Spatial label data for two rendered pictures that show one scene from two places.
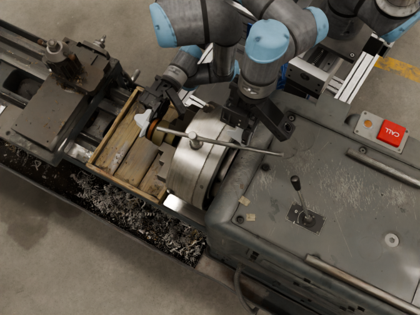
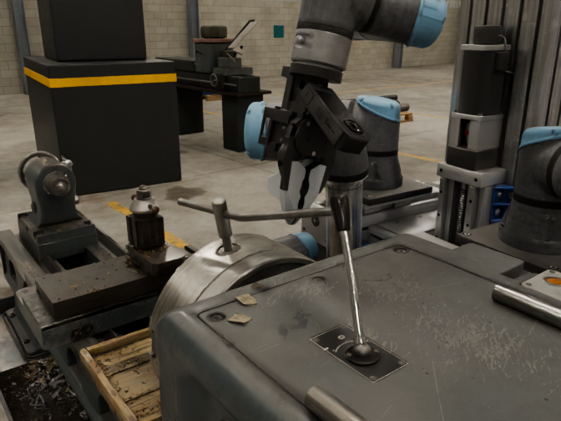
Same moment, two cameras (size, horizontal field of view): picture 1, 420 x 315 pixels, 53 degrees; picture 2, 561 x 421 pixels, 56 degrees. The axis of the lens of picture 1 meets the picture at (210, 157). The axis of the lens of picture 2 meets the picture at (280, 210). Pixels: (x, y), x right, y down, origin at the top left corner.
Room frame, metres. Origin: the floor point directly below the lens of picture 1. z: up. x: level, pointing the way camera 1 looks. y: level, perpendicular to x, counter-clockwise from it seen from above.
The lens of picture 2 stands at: (-0.27, -0.32, 1.57)
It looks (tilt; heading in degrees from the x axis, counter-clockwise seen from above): 19 degrees down; 21
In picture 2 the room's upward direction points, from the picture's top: straight up
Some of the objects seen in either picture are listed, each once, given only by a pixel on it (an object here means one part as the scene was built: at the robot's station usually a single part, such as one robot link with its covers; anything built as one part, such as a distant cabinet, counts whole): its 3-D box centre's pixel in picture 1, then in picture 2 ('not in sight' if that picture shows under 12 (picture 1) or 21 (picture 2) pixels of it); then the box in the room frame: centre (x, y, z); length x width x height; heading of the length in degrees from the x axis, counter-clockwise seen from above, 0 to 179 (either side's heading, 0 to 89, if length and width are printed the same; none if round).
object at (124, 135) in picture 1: (147, 143); (185, 360); (0.58, 0.22, 0.89); 0.36 x 0.30 x 0.04; 148
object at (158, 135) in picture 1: (163, 134); not in sight; (0.53, 0.14, 1.08); 0.09 x 0.09 x 0.09; 58
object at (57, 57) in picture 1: (56, 49); (144, 203); (0.83, 0.48, 1.13); 0.08 x 0.08 x 0.03
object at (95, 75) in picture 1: (77, 75); (153, 256); (0.81, 0.45, 0.99); 0.20 x 0.10 x 0.05; 58
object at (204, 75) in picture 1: (192, 75); not in sight; (0.79, 0.04, 0.98); 0.11 x 0.08 x 0.11; 93
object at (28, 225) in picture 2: not in sight; (52, 199); (1.08, 1.04, 1.01); 0.30 x 0.20 x 0.29; 58
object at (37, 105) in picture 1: (64, 92); (128, 275); (0.78, 0.51, 0.95); 0.43 x 0.17 x 0.05; 148
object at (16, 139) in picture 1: (57, 96); (118, 287); (0.79, 0.56, 0.90); 0.47 x 0.30 x 0.06; 148
